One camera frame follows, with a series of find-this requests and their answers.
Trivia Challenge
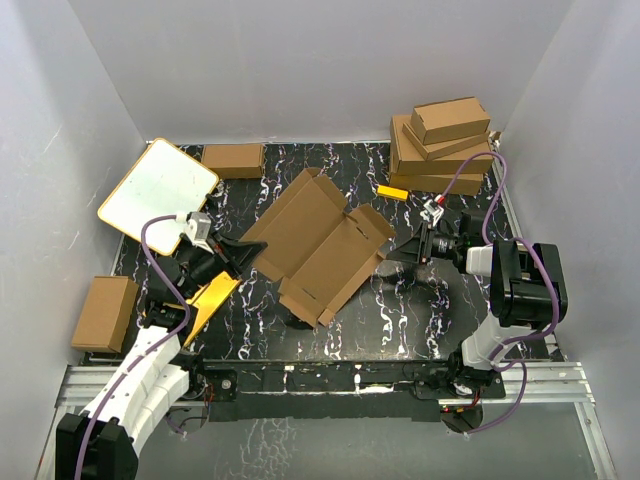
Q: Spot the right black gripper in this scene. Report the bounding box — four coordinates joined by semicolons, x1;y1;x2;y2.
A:
387;221;464;264

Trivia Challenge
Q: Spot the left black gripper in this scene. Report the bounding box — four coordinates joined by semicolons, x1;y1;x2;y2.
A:
179;228;268;302

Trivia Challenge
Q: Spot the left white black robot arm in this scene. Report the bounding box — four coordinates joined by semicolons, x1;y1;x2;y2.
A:
55;232;267;479

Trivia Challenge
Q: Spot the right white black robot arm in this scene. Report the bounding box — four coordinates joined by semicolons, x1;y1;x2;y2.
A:
387;210;568;397

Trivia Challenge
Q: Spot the large stacked cardboard box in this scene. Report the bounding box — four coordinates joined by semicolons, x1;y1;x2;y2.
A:
389;115;492;175

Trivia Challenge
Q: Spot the top small stacked cardboard box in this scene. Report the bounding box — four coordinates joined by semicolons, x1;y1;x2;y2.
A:
410;97;491;145

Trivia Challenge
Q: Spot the yellow card with black drawing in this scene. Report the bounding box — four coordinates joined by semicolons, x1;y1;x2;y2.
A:
144;271;242;349

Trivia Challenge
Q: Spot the small yellow block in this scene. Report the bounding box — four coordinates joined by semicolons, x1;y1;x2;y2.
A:
376;185;409;202

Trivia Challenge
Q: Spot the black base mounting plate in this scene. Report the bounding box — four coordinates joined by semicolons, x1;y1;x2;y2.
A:
174;356;505;423

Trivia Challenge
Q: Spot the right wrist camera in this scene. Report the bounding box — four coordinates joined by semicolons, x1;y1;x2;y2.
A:
420;195;445;229

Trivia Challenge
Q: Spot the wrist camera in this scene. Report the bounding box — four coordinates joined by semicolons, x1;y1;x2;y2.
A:
420;195;445;229
183;212;212;252

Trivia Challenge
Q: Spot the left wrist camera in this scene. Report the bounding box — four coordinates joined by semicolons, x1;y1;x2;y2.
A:
183;212;212;252

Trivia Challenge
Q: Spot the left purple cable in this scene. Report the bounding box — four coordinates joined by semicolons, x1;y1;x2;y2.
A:
73;212;193;480

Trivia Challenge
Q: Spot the purple cable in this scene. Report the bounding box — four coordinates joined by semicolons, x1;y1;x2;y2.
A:
441;151;561;434
73;212;193;480

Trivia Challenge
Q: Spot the white board with wooden frame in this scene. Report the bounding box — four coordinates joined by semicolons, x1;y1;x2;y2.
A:
98;138;219;241

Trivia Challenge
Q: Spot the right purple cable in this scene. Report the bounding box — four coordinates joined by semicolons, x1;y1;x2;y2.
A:
441;151;561;434

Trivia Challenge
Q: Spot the aluminium frame rail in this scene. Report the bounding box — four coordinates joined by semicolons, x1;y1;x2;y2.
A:
34;344;619;480

